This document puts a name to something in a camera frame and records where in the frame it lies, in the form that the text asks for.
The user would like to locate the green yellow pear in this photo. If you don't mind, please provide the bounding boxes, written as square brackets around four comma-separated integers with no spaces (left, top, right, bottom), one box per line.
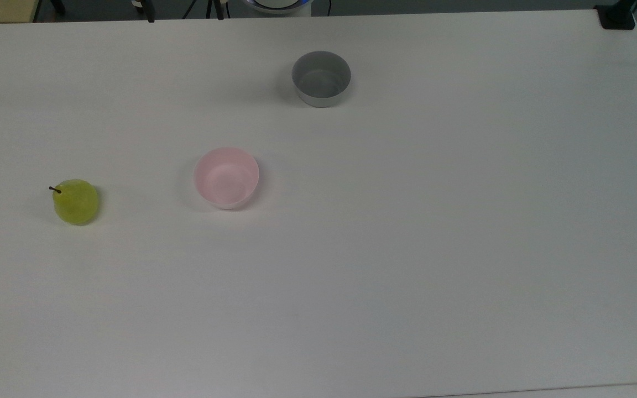
[49,179,100,226]

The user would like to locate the pink plastic bowl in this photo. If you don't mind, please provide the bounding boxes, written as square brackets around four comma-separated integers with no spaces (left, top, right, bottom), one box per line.
[194,146,260,211]

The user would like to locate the grey plastic bowl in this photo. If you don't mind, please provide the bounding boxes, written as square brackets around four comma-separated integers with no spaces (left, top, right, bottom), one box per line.
[291,50,352,108]

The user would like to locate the black tripod legs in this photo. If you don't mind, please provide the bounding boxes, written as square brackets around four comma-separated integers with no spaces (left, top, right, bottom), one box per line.
[182,0,226,21]

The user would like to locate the black table clamp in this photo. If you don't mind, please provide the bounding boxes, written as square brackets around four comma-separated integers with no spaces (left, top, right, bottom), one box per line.
[595,0,637,30]

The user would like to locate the white robot base blue ring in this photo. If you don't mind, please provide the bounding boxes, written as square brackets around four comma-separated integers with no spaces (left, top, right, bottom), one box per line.
[243,0,312,17]

